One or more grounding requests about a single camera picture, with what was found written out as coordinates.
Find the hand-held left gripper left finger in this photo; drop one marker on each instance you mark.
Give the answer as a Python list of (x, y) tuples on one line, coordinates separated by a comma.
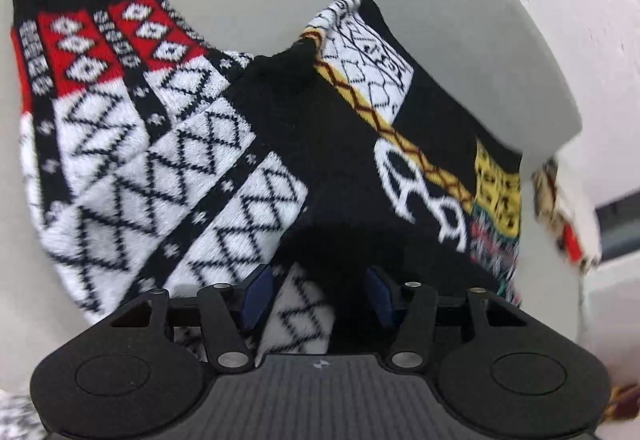
[(256, 297)]

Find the white folded garment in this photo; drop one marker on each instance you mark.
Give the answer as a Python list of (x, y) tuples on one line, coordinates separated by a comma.
[(582, 215)]

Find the black patterned knit sweater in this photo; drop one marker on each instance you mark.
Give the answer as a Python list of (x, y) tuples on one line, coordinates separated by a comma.
[(310, 129)]

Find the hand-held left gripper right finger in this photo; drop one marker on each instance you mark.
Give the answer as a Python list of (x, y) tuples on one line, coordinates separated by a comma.
[(381, 297)]

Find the blue white patterned blanket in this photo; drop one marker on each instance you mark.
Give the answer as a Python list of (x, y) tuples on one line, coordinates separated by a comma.
[(17, 415)]

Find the red cloth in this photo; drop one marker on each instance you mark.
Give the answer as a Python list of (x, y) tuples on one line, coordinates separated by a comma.
[(572, 240)]

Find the dark window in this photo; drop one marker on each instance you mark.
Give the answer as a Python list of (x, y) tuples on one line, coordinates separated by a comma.
[(625, 211)]

